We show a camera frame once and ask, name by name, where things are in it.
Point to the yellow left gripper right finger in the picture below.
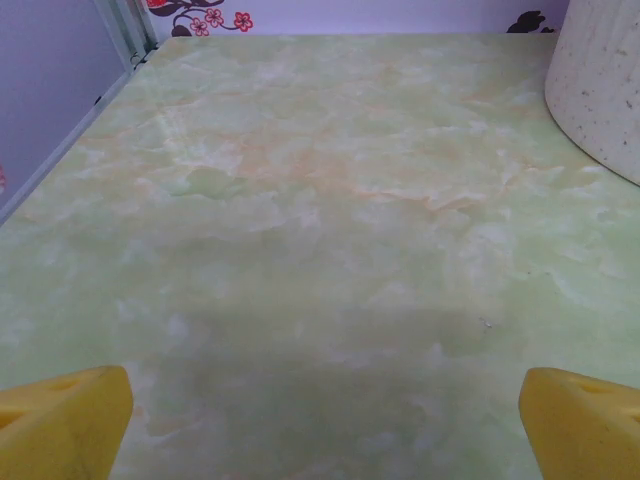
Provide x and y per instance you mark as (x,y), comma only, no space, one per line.
(585,435)

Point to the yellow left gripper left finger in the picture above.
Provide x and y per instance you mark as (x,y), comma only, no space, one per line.
(60,430)

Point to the beige speckled plastic bin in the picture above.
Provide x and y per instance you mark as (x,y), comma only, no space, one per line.
(595,85)

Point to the aluminium table side rail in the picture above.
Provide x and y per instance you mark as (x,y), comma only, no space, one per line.
(60,150)

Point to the aluminium frame post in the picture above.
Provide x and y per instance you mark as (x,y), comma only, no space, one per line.
(127,30)

